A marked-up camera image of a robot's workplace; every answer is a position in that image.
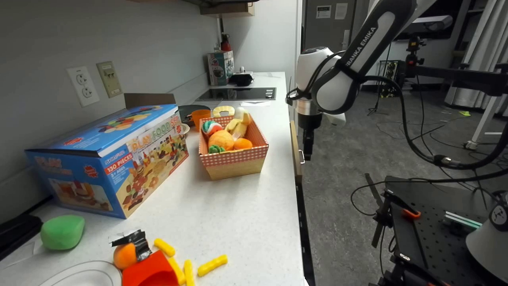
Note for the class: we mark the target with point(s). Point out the grey stereo camera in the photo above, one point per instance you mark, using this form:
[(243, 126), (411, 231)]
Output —
[(430, 26)]

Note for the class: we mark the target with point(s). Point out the large orange toy fruit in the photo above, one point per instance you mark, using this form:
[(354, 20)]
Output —
[(220, 140)]

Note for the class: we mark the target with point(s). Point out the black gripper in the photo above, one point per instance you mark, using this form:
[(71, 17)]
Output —
[(309, 121)]

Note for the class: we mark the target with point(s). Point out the red checkered cardboard basket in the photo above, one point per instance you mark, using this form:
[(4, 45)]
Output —
[(231, 161)]

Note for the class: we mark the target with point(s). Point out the green plush toy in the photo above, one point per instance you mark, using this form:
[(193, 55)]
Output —
[(62, 233)]

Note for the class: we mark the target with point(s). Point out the black and white tag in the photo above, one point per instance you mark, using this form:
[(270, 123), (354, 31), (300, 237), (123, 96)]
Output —
[(138, 242)]

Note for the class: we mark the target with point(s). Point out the yellow floor marker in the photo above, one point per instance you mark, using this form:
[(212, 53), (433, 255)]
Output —
[(465, 113)]

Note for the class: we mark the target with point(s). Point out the white metal frame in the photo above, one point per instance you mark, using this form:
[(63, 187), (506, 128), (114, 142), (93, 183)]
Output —
[(481, 53)]

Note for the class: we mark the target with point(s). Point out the teal pen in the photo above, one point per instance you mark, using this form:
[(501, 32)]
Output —
[(462, 220)]

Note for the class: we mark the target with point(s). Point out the green toy vegetable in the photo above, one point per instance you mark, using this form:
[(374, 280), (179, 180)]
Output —
[(216, 150)]

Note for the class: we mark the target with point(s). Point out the black pot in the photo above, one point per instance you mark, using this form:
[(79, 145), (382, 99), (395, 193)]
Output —
[(239, 80)]

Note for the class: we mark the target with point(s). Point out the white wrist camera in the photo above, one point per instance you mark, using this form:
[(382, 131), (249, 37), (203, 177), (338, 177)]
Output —
[(335, 120)]

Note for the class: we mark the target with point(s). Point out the small orange toy fruit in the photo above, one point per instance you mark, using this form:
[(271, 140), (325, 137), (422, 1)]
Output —
[(243, 144)]

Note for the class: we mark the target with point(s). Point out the orange toy ball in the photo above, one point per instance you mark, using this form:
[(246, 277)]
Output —
[(123, 256)]

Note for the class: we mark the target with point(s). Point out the yellow toy fry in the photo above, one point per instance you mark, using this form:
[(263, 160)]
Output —
[(212, 264), (176, 269), (163, 247), (189, 272)]

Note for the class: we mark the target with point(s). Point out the beige wall switch plate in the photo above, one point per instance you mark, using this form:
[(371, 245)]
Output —
[(108, 80)]

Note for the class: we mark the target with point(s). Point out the green red printed box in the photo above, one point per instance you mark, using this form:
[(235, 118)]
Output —
[(219, 66)]

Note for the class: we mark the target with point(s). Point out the black clamp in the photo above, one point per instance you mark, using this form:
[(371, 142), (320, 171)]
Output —
[(381, 215)]

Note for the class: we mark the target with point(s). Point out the dark grey plate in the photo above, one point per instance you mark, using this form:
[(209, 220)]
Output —
[(185, 112)]

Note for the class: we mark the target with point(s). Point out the grey cabinet with notices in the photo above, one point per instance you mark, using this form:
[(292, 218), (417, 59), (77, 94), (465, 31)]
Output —
[(327, 32)]

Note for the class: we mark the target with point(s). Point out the clear plastic plate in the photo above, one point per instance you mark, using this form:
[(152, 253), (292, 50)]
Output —
[(79, 272)]

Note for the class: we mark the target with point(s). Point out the white drawer with wooden front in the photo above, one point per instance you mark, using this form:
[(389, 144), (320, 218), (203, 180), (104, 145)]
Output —
[(295, 152)]

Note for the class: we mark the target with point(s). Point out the white wall outlet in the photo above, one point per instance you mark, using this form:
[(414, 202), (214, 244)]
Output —
[(82, 86)]

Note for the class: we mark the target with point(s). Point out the blue toy food box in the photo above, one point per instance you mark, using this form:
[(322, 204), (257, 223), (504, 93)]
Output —
[(116, 160)]

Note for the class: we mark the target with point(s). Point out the red white green toy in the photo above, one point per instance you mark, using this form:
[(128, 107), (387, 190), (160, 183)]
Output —
[(212, 128)]

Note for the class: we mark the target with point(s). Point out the red bottle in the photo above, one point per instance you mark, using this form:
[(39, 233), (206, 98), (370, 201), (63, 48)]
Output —
[(225, 44)]

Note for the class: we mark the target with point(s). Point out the dark counter mat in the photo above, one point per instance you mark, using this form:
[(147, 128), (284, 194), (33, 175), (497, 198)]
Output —
[(238, 94)]

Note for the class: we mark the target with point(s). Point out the red toy fries box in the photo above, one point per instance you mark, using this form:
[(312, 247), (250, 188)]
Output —
[(150, 271)]

